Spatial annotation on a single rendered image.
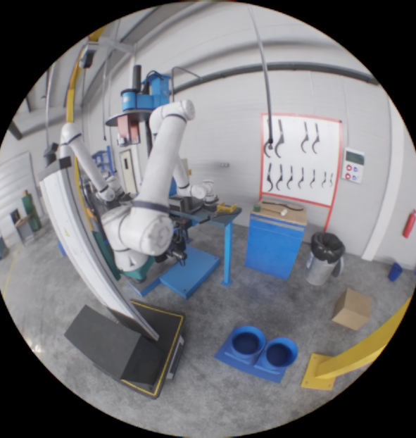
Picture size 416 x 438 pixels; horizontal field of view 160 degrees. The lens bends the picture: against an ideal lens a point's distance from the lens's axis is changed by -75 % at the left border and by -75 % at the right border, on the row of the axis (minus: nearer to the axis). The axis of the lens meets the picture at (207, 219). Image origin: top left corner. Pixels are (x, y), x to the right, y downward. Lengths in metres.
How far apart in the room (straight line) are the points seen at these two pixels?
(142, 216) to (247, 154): 2.67
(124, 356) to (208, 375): 0.94
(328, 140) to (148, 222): 2.77
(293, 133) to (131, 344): 3.18
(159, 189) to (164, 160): 0.12
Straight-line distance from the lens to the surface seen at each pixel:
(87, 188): 2.87
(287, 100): 3.00
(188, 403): 1.74
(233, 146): 3.12
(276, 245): 2.01
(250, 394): 1.73
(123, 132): 1.62
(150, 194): 0.56
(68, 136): 1.11
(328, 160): 2.84
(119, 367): 1.00
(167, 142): 0.64
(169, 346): 1.48
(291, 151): 2.80
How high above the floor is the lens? 1.70
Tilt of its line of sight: 27 degrees down
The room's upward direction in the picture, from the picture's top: 3 degrees counter-clockwise
